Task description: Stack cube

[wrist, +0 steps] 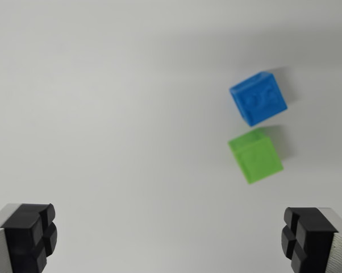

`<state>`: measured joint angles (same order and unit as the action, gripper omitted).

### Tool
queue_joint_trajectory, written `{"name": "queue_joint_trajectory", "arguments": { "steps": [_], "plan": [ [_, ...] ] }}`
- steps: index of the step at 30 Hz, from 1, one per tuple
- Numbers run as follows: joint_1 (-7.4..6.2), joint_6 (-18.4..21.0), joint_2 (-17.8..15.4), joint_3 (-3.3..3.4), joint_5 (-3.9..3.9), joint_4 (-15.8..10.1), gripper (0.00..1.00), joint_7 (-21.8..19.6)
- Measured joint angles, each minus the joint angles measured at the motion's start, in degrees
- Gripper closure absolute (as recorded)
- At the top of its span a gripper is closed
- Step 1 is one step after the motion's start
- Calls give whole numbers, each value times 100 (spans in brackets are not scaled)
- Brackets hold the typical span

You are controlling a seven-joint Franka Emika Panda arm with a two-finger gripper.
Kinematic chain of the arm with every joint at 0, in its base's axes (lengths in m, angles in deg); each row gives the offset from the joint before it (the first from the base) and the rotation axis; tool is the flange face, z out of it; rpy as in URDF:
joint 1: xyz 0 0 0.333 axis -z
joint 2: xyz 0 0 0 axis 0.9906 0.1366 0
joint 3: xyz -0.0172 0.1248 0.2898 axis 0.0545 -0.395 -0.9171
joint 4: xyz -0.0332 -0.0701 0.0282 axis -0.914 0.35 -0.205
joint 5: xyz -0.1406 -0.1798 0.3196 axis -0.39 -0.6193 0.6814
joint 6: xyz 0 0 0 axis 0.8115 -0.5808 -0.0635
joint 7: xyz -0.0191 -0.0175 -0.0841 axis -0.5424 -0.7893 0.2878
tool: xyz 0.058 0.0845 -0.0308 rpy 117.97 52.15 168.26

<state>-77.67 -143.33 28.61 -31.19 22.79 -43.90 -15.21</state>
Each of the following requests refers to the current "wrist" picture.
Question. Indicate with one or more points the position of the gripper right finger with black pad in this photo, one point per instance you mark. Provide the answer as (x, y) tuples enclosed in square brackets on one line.
[(316, 244)]

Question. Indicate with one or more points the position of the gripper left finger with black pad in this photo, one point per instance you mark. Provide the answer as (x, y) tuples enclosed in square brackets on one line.
[(20, 241)]

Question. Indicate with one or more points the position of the blue soft embossed cube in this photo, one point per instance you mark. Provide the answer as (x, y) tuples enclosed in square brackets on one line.
[(259, 99)]

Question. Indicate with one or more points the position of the green soft embossed cube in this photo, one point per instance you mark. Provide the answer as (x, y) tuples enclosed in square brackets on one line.
[(256, 159)]

